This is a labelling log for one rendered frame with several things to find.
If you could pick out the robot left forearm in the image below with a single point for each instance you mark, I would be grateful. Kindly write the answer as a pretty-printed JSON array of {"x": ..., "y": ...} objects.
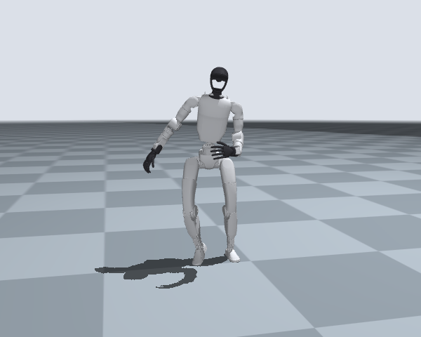
[{"x": 238, "y": 144}]

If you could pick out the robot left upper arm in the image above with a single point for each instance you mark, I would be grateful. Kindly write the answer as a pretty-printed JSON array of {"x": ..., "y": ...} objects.
[{"x": 236, "y": 109}]

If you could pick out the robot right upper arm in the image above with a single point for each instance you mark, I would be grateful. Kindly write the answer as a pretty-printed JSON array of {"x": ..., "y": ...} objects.
[{"x": 184, "y": 111}]

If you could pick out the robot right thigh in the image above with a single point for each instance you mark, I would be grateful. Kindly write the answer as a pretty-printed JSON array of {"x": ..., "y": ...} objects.
[{"x": 190, "y": 173}]

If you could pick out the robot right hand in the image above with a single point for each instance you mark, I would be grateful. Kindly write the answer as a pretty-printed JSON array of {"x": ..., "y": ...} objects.
[{"x": 150, "y": 158}]

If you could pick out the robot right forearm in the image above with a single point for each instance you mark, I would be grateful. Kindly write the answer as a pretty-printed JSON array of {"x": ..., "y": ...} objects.
[{"x": 164, "y": 137}]

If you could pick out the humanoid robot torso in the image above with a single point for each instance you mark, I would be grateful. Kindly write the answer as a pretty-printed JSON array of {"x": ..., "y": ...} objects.
[{"x": 211, "y": 126}]

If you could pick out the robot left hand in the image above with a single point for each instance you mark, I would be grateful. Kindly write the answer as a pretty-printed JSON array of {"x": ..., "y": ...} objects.
[{"x": 226, "y": 151}]

